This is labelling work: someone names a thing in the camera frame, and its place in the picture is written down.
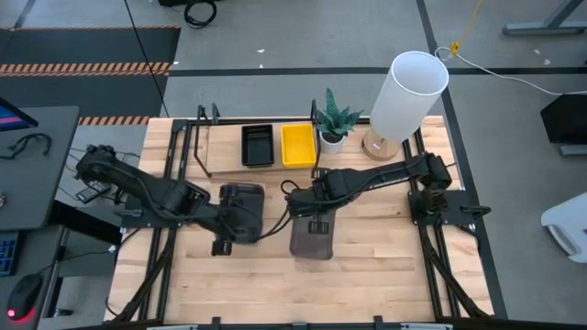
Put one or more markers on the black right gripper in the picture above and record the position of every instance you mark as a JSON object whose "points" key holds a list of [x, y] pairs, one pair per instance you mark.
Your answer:
{"points": [[318, 222]]}

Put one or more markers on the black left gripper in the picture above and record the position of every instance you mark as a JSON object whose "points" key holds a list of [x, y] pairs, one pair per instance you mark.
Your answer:
{"points": [[222, 245]]}

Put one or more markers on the yellow plastic basket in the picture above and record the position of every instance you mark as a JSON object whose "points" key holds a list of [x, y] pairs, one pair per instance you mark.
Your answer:
{"points": [[298, 146]]}

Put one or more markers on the black plastic basket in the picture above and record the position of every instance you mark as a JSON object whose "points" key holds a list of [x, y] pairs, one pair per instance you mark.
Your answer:
{"points": [[258, 146]]}

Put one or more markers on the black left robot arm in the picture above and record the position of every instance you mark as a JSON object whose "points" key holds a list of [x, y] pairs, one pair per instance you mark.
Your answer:
{"points": [[137, 183]]}

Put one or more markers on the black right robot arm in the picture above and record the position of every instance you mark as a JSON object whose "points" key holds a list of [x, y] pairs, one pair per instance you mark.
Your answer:
{"points": [[380, 174]]}

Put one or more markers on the green plant in white pot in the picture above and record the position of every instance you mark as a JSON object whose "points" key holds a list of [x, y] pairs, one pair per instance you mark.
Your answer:
{"points": [[335, 121]]}

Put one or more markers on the small black handheld device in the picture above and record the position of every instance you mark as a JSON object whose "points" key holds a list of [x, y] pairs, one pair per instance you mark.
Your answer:
{"points": [[91, 191]]}

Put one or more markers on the white table lamp wooden base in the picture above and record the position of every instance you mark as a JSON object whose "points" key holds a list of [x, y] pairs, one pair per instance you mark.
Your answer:
{"points": [[408, 91]]}

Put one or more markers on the dark grey desk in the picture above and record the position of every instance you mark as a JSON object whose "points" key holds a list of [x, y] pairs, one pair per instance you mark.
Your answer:
{"points": [[36, 183]]}

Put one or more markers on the black computer mouse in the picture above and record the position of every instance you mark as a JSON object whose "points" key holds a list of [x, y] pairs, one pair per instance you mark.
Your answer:
{"points": [[23, 295]]}

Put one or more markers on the black keyboard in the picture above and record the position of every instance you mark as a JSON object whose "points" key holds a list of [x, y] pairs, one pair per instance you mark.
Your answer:
{"points": [[7, 252]]}

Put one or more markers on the black hazard-striped floor mat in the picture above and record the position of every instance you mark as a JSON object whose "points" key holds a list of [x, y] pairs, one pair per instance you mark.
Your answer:
{"points": [[69, 91]]}

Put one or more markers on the computer monitor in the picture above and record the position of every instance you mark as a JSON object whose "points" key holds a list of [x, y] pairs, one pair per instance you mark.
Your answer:
{"points": [[11, 117]]}

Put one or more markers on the white plastic object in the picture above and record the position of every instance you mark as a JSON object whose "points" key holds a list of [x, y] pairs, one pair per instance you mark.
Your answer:
{"points": [[568, 227]]}

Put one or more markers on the black box on floor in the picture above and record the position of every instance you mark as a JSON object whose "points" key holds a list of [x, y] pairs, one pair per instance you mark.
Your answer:
{"points": [[566, 119]]}

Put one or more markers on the grey table leg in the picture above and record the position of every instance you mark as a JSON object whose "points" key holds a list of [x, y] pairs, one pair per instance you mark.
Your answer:
{"points": [[546, 27]]}

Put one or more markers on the black aluminium table frame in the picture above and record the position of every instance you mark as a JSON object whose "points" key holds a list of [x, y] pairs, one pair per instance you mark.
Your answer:
{"points": [[169, 256]]}

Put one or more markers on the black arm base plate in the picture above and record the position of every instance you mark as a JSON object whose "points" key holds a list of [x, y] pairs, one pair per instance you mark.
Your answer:
{"points": [[147, 220], [458, 211]]}

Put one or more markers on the wooden shelf black metal frame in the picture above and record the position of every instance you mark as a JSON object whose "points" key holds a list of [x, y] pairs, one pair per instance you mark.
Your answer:
{"points": [[224, 146]]}

